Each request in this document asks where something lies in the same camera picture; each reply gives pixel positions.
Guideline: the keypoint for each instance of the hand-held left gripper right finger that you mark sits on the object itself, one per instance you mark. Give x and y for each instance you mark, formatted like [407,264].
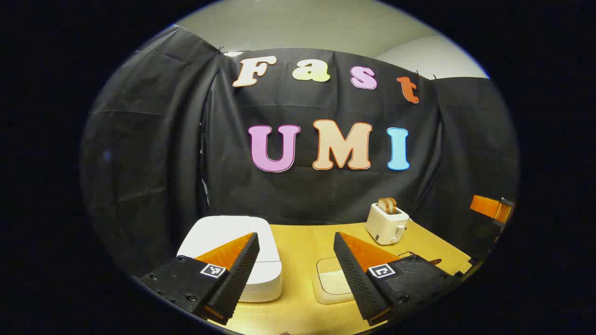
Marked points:
[356,274]

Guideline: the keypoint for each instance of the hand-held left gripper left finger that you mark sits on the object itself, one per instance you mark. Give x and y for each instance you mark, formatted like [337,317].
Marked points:
[240,272]

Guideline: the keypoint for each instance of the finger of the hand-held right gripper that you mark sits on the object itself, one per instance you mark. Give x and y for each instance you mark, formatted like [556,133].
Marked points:
[486,207]

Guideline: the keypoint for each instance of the clear box of white rice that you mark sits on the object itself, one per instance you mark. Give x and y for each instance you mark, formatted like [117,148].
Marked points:
[330,279]

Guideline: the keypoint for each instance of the white rice cooker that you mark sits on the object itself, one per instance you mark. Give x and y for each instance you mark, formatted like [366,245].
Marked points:
[219,232]

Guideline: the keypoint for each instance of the dark wooden spoon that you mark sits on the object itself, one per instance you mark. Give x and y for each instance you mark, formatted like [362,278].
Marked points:
[434,262]

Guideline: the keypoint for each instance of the white toaster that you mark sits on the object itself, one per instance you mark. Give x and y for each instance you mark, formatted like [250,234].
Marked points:
[382,228]

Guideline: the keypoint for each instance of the toast bread slice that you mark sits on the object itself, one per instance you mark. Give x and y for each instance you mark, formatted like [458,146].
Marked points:
[382,205]
[392,204]

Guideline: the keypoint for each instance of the black backdrop cloth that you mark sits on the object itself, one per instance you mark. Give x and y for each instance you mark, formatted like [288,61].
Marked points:
[298,195]

